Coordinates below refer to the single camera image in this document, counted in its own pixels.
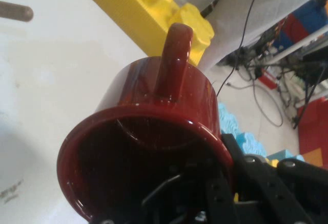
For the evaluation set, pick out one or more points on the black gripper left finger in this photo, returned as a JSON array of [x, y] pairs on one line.
[[200, 198]]

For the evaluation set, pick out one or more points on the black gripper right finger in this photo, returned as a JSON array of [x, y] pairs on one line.
[[276, 198]]

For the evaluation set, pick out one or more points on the red ceramic mug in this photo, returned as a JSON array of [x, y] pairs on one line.
[[133, 101]]

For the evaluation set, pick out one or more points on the light blue toy block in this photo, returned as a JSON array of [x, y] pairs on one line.
[[246, 142]]

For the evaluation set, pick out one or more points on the red floor mat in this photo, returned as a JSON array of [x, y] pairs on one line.
[[315, 126]]

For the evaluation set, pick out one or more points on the black tripod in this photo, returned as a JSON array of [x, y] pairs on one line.
[[307, 98]]

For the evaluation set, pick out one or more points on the white metal bar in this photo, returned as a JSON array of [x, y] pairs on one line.
[[299, 44]]

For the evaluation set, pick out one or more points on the grey plastic sheet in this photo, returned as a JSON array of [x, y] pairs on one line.
[[276, 6]]

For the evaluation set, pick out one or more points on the big yellow toy block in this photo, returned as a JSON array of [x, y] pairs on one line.
[[143, 8]]

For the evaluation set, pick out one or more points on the brown wooden mug tree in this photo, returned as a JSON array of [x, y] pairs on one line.
[[15, 11]]

